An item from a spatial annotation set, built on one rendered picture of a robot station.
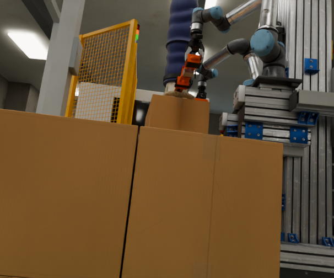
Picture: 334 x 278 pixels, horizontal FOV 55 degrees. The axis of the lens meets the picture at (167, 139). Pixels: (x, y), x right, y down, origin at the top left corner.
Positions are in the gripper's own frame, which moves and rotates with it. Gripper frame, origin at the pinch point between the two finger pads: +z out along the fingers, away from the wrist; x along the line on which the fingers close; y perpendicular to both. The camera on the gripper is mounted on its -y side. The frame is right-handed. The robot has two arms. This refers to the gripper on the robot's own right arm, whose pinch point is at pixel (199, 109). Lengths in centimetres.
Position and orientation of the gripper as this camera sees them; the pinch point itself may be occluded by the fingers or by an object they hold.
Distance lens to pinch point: 282.9
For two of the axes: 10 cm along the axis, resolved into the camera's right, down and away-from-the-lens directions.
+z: -1.0, 9.7, -2.1
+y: 1.5, -1.9, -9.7
